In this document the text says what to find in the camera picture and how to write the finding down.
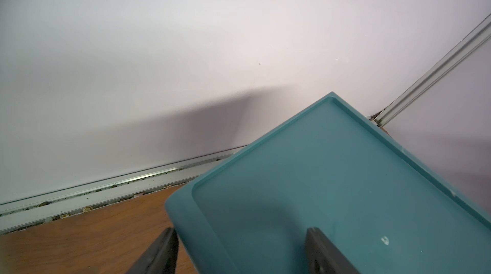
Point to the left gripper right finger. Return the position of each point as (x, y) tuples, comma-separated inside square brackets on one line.
[(323, 256)]

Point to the teal drawer cabinet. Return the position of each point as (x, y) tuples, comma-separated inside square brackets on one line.
[(328, 167)]

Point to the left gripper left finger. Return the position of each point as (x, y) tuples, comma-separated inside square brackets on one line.
[(159, 258)]

